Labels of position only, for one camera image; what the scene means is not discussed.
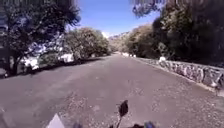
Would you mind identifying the white building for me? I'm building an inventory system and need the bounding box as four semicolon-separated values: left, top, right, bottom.
59;53;75;64

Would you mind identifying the grey asphalt road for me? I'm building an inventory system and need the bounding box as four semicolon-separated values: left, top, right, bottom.
0;53;224;128

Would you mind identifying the row of dark trees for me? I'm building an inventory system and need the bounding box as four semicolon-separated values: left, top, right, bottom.
124;0;224;68

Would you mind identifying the row of leafy trees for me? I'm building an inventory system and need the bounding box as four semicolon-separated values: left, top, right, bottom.
0;0;113;78

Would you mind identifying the distant hillside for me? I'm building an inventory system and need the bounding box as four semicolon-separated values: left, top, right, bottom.
108;31;132;53

